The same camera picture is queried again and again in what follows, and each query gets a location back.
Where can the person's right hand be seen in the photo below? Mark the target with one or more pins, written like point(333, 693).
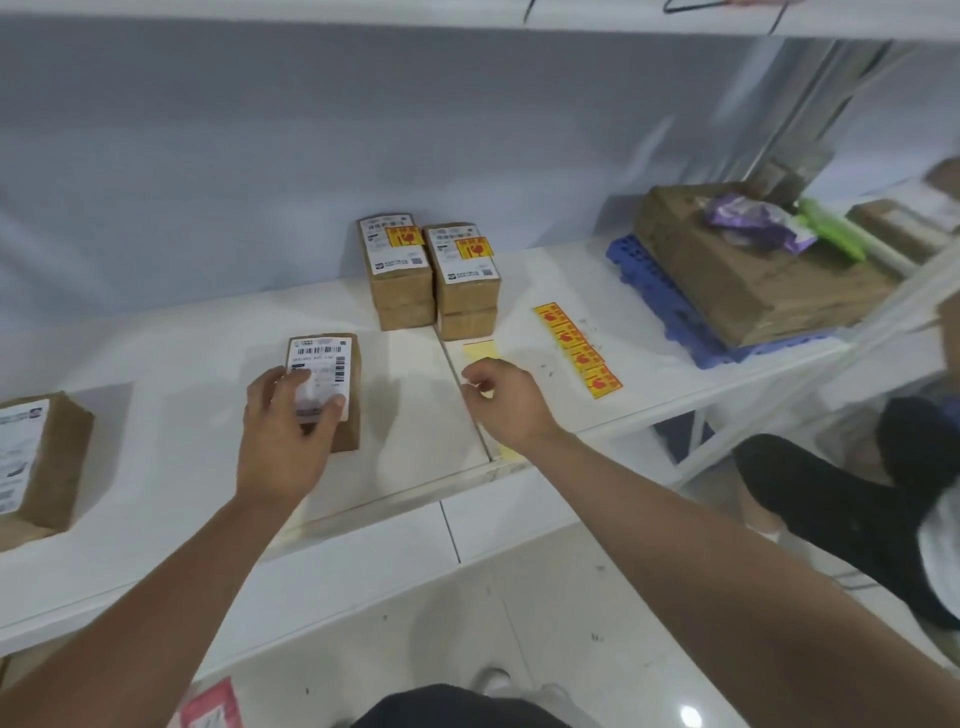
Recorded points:
point(514, 409)

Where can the person's left hand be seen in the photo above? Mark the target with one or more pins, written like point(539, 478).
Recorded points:
point(281, 457)

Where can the yellow red sticker strip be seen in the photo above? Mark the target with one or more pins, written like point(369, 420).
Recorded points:
point(577, 351)
point(480, 352)

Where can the small brown cardboard box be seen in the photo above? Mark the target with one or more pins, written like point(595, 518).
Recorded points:
point(466, 326)
point(469, 296)
point(409, 316)
point(330, 352)
point(401, 289)

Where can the white metal shelf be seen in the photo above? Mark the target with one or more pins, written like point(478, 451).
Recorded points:
point(187, 420)

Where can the yellow red square sticker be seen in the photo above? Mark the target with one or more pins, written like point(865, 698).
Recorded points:
point(474, 249)
point(405, 237)

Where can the stack of labelled brown parcels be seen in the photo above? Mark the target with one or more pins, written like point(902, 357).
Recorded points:
point(52, 465)

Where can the person's left forearm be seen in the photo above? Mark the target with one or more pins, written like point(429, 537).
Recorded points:
point(135, 622)

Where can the person's right forearm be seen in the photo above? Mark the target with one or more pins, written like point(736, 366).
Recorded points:
point(750, 585)

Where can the person's right white shoe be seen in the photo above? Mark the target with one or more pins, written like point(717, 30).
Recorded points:
point(491, 681)

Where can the person's dark clothing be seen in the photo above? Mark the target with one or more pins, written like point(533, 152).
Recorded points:
point(450, 709)

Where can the blue plastic crate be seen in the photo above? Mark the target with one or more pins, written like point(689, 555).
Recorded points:
point(679, 435)

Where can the blue plastic pallet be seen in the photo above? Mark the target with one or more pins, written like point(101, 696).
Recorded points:
point(660, 292)

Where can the pink paper scrap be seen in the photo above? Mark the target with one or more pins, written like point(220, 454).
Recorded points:
point(214, 709)

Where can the large brown carton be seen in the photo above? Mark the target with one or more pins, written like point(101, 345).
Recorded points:
point(750, 292)

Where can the purple plastic packet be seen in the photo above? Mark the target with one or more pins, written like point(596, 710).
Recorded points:
point(757, 221)

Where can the green plastic packet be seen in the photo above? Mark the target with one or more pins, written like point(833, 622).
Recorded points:
point(832, 229)

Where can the medium brown carton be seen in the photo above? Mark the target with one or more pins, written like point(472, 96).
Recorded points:
point(945, 178)
point(892, 229)

